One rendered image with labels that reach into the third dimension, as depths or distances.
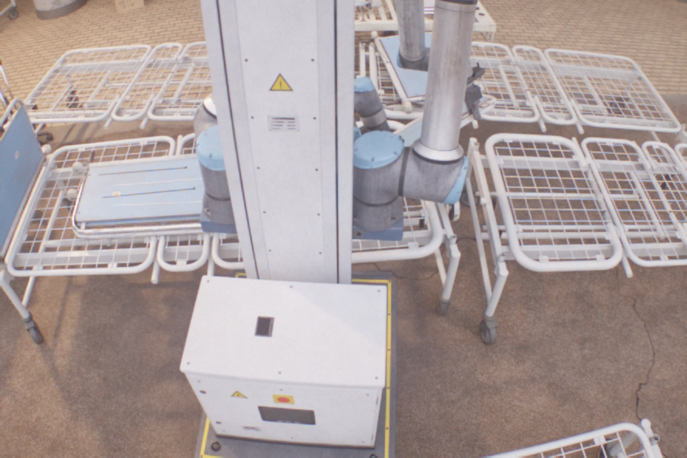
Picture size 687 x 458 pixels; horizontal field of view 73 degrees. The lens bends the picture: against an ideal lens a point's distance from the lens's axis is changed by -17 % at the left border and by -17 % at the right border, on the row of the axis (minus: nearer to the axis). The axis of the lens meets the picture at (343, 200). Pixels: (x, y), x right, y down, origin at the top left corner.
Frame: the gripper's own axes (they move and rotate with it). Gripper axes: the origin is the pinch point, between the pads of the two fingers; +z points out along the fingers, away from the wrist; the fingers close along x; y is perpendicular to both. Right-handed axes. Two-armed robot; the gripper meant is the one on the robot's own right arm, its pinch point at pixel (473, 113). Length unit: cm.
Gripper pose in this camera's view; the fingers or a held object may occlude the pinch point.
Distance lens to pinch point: 219.7
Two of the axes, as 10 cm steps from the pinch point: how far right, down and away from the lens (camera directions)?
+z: 3.7, 7.6, 5.4
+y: -8.4, 5.2, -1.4
